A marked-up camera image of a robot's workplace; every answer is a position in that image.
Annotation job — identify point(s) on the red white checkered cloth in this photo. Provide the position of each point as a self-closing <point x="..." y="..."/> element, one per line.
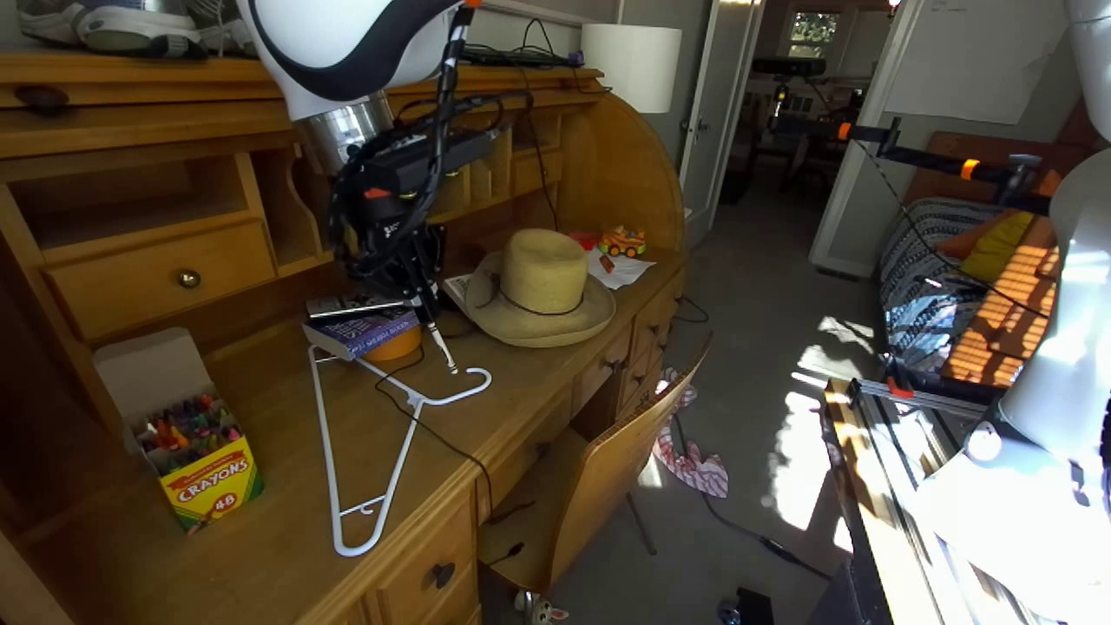
<point x="689" y="464"/>

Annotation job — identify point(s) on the wooden roll-top desk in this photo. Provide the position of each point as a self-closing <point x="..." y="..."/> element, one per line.
<point x="174" y="195"/>

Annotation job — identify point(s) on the wooden chair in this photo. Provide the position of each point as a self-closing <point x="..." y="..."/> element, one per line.
<point x="570" y="493"/>

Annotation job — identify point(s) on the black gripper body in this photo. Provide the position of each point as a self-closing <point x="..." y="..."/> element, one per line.
<point x="378" y="211"/>

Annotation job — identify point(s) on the crayon box yellow green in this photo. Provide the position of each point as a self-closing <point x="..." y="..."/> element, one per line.
<point x="198" y="457"/>

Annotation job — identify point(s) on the purple book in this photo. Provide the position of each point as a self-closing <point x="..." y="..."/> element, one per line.
<point x="382" y="337"/>

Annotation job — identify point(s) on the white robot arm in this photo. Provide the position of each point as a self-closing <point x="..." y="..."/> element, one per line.
<point x="375" y="84"/>

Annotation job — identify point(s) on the white wire hanger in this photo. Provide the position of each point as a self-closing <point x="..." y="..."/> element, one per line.
<point x="368" y="426"/>

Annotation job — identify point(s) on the straw hat with dark band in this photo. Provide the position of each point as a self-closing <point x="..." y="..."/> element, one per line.
<point x="532" y="292"/>

